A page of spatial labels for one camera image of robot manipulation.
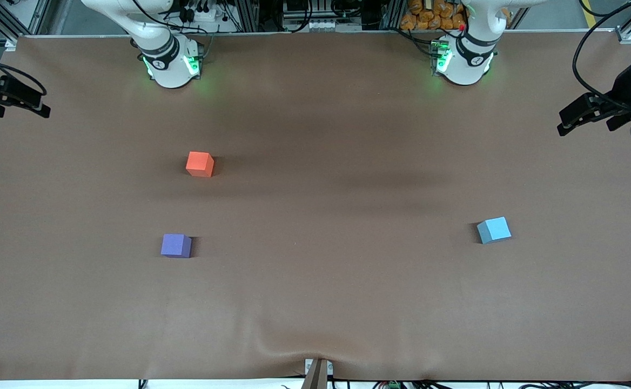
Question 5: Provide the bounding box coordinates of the light blue foam block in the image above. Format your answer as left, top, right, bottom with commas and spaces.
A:
476, 217, 512, 245

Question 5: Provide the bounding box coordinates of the orange foam block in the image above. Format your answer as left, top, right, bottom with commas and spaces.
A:
186, 151, 214, 178

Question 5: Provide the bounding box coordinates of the purple foam block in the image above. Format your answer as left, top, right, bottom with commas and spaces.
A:
160, 233, 192, 259

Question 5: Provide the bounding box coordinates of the orange net bag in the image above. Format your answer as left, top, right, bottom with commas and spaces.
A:
400, 0, 512, 31

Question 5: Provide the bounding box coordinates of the white power strip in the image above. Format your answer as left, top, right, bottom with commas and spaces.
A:
180, 4, 231, 23

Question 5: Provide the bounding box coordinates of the aluminium rack with electronics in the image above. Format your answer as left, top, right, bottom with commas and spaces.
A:
240, 0, 402, 32

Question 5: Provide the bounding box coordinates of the brown table mat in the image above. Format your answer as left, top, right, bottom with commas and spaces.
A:
0, 30, 631, 381

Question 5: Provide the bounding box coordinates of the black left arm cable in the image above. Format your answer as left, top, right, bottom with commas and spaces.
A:
572, 0, 631, 102

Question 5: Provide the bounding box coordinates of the aluminium camera mount post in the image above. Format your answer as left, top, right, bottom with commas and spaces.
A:
304, 358, 334, 389

